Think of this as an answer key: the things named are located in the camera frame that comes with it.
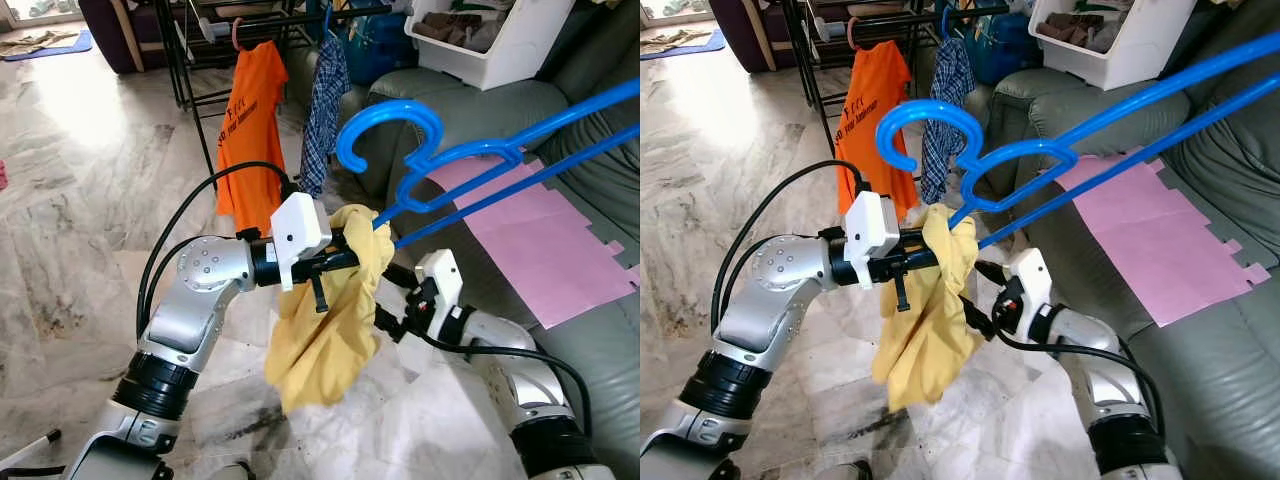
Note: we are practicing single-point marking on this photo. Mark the teal blue bag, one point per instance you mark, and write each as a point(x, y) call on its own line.
point(385, 50)
point(1005, 50)

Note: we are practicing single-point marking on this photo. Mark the orange printed t-shirt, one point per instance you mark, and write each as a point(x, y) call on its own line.
point(250, 140)
point(870, 130)

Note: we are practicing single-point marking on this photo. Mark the yellow garment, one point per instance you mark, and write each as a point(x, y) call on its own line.
point(325, 350)
point(925, 350)

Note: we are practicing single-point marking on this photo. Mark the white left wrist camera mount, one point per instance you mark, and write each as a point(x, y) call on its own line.
point(300, 235)
point(870, 232)

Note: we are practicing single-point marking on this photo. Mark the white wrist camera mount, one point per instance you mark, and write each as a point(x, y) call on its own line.
point(870, 232)
point(1030, 285)
point(440, 285)
point(300, 235)

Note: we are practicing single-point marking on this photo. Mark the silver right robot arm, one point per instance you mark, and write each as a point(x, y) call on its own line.
point(1110, 390)
point(510, 380)

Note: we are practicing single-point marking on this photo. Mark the purple sofa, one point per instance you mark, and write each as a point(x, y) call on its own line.
point(745, 35)
point(120, 35)

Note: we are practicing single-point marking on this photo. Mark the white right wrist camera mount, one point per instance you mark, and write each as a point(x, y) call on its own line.
point(440, 285)
point(1030, 285)

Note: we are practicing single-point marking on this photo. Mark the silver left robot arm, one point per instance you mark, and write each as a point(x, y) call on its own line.
point(770, 300)
point(190, 300)

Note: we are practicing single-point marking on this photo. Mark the brown garment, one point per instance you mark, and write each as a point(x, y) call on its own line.
point(455, 30)
point(1080, 30)

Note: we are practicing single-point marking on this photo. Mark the white plastic storage box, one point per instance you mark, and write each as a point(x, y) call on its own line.
point(500, 55)
point(1125, 55)

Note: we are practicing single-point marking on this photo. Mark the blue edged floor mat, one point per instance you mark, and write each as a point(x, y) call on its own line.
point(45, 45)
point(680, 43)

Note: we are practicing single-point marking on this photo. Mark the pink hanger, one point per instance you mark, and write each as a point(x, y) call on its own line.
point(854, 32)
point(238, 32)

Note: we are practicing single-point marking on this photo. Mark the blue plaid shirt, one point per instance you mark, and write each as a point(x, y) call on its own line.
point(945, 100)
point(325, 110)

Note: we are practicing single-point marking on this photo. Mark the black clothes drying rack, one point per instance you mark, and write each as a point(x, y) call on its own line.
point(190, 60)
point(815, 60)

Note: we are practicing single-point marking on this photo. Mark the blue plastic hanger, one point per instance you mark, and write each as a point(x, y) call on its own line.
point(480, 155)
point(946, 22)
point(328, 22)
point(1030, 150)

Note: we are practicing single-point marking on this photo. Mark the grey green sofa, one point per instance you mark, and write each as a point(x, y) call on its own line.
point(590, 400)
point(1220, 400)

